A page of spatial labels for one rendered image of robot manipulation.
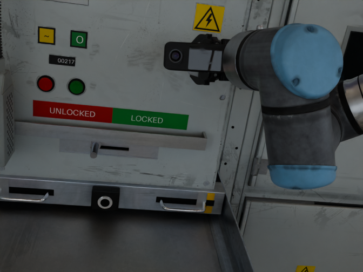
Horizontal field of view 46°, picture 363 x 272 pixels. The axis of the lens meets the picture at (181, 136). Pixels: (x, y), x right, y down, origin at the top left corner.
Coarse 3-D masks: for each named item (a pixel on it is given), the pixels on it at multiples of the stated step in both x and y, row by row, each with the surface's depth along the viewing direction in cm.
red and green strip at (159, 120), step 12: (36, 108) 86; (48, 108) 87; (60, 108) 87; (72, 108) 87; (84, 108) 87; (96, 108) 88; (108, 108) 88; (120, 108) 88; (84, 120) 88; (96, 120) 89; (108, 120) 89; (120, 120) 89; (132, 120) 90; (144, 120) 90; (156, 120) 90; (168, 120) 90; (180, 120) 91
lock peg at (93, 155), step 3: (93, 141) 90; (96, 141) 90; (93, 144) 89; (96, 144) 90; (99, 144) 91; (93, 147) 88; (96, 147) 88; (99, 147) 91; (93, 150) 87; (96, 150) 87; (90, 153) 86; (93, 153) 86; (96, 153) 86; (90, 156) 86; (93, 156) 86; (96, 156) 86
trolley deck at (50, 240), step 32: (0, 224) 89; (32, 224) 90; (64, 224) 92; (96, 224) 93; (128, 224) 95; (160, 224) 96; (192, 224) 98; (0, 256) 80; (32, 256) 81; (64, 256) 82; (96, 256) 84; (128, 256) 85; (160, 256) 86; (192, 256) 88
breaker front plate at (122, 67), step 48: (0, 0) 78; (96, 0) 79; (144, 0) 80; (192, 0) 81; (240, 0) 82; (48, 48) 82; (96, 48) 83; (144, 48) 84; (48, 96) 86; (96, 96) 87; (144, 96) 88; (192, 96) 89; (48, 144) 90
